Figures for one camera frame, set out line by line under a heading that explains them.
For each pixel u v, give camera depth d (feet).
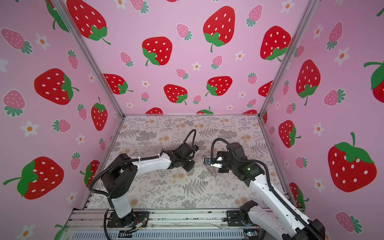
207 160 2.09
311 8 2.26
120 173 1.73
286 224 1.31
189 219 2.49
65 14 2.29
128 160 1.67
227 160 2.11
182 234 2.31
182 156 2.34
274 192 1.50
